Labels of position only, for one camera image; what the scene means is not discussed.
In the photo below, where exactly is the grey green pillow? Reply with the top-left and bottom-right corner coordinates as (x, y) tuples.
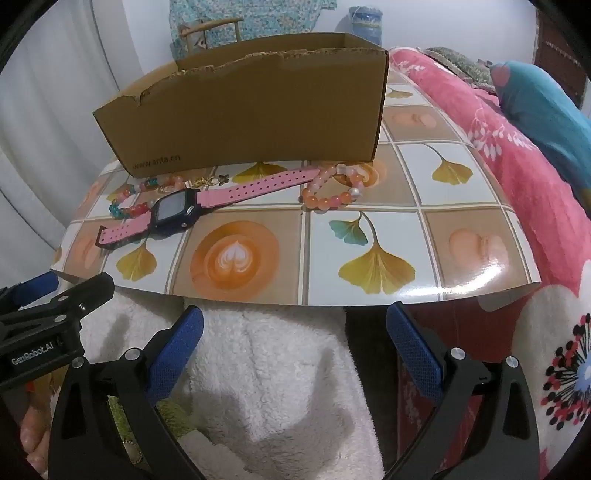
(422, 46), (497, 90)

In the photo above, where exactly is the teal pillow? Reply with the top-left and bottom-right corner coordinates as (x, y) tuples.
(489, 60), (591, 190)

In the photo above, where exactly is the brown cardboard box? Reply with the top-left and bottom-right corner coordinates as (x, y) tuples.
(92, 32), (389, 178)

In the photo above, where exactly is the tile print table cover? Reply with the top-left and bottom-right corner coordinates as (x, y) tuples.
(51, 60), (542, 308)

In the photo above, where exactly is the wooden chair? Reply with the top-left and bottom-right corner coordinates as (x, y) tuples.
(178, 17), (245, 61)

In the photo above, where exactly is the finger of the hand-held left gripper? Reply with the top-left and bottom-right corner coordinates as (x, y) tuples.
(0, 272), (115, 328)
(0, 271), (59, 309)

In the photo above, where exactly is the white fleece blanket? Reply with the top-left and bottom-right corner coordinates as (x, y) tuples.
(69, 291), (384, 480)

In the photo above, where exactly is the multicolour bead bracelet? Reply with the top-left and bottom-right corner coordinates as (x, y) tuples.
(107, 174), (188, 220)

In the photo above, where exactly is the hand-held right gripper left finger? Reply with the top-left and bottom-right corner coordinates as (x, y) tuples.
(48, 305), (206, 480)

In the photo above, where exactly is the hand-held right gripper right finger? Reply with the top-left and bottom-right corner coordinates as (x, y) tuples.
(383, 302), (541, 480)

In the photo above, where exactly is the black smartwatch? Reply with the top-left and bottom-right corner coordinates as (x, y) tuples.
(96, 168), (321, 250)

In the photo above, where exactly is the teal floral hanging cloth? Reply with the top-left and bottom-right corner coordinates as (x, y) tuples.
(168, 0), (338, 51)

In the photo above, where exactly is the person's left hand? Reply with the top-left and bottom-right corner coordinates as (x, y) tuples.
(18, 387), (63, 478)

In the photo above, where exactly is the orange pink bead bracelet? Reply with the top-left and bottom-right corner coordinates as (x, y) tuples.
(299, 162), (370, 212)

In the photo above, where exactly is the brown door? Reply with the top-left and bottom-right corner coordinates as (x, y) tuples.
(533, 9), (591, 109)

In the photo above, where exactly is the green plush cloth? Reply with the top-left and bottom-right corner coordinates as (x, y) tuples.
(106, 394), (197, 472)

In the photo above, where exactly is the white curtain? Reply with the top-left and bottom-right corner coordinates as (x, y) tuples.
(0, 0), (139, 287)

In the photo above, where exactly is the pink floral blanket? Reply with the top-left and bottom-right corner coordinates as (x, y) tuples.
(388, 46), (591, 480)

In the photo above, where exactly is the blue water jug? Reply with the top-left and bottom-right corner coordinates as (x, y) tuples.
(346, 4), (384, 47)

